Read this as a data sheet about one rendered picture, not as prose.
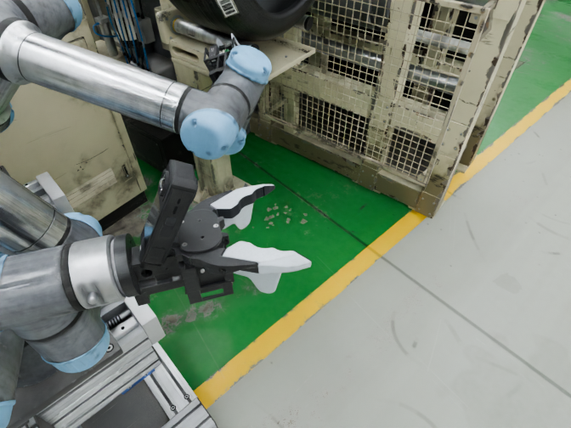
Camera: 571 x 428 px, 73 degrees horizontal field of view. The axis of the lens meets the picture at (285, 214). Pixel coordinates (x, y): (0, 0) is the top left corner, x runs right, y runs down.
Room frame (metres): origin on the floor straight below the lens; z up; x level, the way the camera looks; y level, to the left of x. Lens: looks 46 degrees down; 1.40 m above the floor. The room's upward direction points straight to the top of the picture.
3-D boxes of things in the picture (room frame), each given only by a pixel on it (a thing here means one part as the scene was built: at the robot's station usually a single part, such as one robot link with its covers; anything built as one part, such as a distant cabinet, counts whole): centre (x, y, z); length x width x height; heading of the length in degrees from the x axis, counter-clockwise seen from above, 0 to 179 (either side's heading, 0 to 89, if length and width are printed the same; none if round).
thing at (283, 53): (1.35, 0.15, 0.80); 0.37 x 0.36 x 0.02; 142
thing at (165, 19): (1.46, 0.29, 0.90); 0.40 x 0.03 x 0.10; 142
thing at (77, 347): (0.24, 0.28, 0.94); 0.11 x 0.08 x 0.11; 17
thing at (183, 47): (1.24, 0.23, 0.84); 0.36 x 0.09 x 0.06; 52
